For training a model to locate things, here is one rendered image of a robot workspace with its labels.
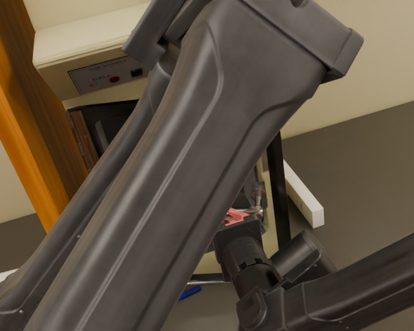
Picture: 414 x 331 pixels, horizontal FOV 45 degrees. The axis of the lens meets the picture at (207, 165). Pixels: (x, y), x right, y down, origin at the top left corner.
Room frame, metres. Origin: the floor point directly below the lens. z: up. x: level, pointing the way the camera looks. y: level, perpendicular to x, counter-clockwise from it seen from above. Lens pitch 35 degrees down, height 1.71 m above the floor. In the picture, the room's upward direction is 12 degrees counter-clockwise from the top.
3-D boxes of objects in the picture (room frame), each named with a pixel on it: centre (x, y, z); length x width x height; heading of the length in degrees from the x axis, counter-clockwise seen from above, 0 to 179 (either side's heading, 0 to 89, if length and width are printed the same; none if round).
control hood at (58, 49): (0.65, 0.03, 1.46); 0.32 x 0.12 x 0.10; 98
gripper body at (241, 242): (0.48, -0.02, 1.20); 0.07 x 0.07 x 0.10; 8
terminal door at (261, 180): (0.64, 0.03, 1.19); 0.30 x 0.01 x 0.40; 78
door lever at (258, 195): (0.60, -0.03, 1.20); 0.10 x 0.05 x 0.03; 78
